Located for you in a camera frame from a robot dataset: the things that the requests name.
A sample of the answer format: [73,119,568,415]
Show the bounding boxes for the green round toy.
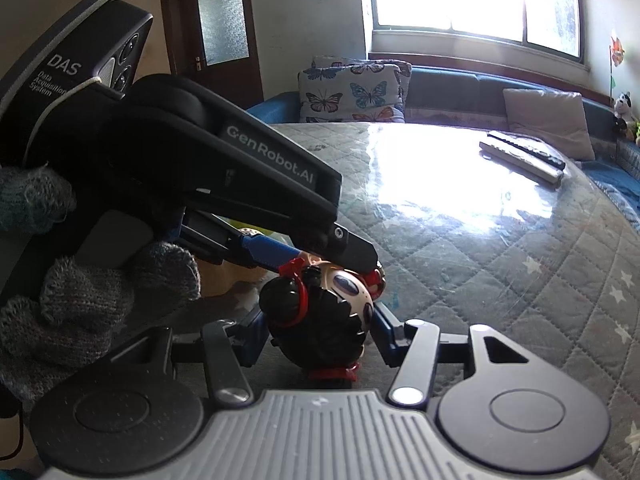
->
[224,218,290,244]

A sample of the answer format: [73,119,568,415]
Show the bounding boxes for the colourful pinwheel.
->
[608,37,625,99]

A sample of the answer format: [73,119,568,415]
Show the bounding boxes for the tan peanut toy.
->
[195,258,267,297]

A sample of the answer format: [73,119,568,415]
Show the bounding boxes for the blue sofa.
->
[246,64,640,233]

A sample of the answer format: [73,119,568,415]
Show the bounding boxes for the grey quilted table cover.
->
[281,124,639,479]

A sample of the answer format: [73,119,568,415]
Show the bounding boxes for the white remote control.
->
[478,138,564,185]

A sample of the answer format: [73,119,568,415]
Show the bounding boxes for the plain white pillow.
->
[502,89,596,160]

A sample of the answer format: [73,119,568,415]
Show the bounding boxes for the panda plush toy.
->
[613,92,638,140]

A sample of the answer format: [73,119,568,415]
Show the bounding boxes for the dark wooden door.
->
[160,0,264,110]

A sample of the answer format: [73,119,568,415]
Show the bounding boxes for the black remote control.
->
[487,131,565,170]

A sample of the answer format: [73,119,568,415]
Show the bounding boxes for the butterfly print pillow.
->
[298,60,412,124]

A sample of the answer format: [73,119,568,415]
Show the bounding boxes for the black-haired red doll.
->
[259,252,386,389]

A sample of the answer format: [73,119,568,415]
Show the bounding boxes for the grey knit gloved hand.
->
[1,167,201,403]

